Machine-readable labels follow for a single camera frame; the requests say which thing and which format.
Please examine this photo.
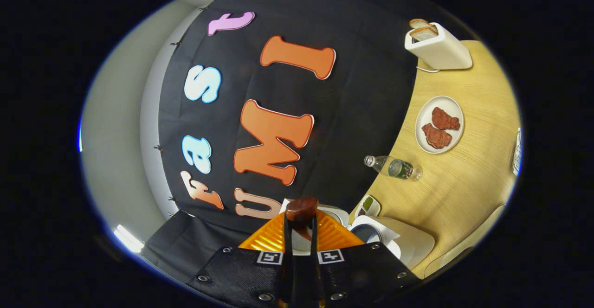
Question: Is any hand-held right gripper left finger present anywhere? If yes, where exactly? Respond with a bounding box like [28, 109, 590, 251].
[188, 212, 294, 306]

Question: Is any white round plate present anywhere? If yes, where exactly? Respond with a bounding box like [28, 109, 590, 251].
[414, 96, 465, 154]

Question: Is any black backdrop cloth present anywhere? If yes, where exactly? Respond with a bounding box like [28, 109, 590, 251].
[139, 0, 478, 285]

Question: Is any brown wooden spoon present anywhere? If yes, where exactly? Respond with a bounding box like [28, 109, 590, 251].
[284, 197, 321, 253]

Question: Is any white rice cooker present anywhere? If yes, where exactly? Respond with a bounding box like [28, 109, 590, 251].
[278, 198, 435, 279]

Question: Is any red-brown meat piece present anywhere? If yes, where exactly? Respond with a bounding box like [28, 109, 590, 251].
[432, 107, 461, 131]
[421, 123, 452, 149]

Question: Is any clear plastic water bottle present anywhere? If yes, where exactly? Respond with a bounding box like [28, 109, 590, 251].
[363, 155, 423, 181]

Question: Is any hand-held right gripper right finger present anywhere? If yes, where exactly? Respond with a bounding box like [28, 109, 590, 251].
[311, 211, 421, 307]

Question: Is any white toaster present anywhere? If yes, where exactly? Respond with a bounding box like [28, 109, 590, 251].
[404, 22, 473, 71]

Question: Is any small white dish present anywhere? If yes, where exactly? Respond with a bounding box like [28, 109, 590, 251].
[357, 195, 382, 219]

